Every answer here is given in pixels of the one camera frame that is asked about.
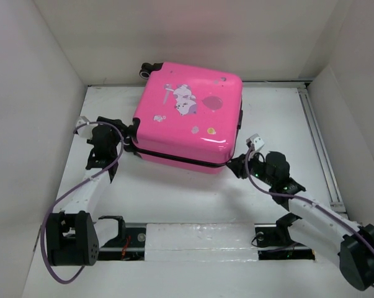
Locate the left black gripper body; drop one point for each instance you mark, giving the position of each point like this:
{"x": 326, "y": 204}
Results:
{"x": 117, "y": 139}

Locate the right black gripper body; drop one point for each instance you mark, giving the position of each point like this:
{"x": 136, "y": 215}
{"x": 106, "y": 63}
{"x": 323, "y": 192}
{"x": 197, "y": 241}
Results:
{"x": 257, "y": 168}

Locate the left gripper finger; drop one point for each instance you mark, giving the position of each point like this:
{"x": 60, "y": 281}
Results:
{"x": 130, "y": 147}
{"x": 115, "y": 122}

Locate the pink hard-shell suitcase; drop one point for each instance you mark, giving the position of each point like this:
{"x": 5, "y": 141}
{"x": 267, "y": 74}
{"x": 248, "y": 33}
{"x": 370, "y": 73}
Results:
{"x": 187, "y": 117}

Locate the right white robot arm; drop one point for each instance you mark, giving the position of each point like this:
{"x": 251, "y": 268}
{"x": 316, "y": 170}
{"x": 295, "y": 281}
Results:
{"x": 348, "y": 245}

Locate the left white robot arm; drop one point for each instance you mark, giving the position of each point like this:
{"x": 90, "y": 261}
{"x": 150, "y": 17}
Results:
{"x": 74, "y": 236}

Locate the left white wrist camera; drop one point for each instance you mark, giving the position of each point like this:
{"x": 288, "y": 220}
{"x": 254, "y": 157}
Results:
{"x": 83, "y": 128}

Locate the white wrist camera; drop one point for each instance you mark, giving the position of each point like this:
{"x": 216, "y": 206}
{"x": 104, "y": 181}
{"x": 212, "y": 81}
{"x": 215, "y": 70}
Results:
{"x": 83, "y": 128}
{"x": 255, "y": 142}

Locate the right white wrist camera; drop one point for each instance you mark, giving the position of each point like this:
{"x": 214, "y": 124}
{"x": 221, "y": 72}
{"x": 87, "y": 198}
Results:
{"x": 255, "y": 142}

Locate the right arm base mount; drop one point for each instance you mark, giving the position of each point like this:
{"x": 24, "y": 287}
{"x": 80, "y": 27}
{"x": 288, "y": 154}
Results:
{"x": 273, "y": 245}

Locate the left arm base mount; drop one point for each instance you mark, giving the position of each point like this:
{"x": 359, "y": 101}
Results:
{"x": 131, "y": 248}

